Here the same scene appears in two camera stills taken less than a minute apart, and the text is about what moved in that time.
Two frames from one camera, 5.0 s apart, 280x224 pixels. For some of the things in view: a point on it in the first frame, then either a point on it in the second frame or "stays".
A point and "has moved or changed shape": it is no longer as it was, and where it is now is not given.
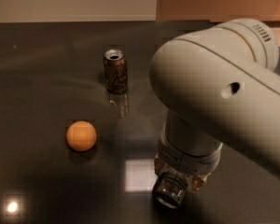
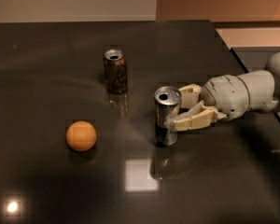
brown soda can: x=116 y=70 stays
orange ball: x=81 y=135 stays
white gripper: x=186 y=162 -> x=228 y=96
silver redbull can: x=169 y=189 has moved or changed shape
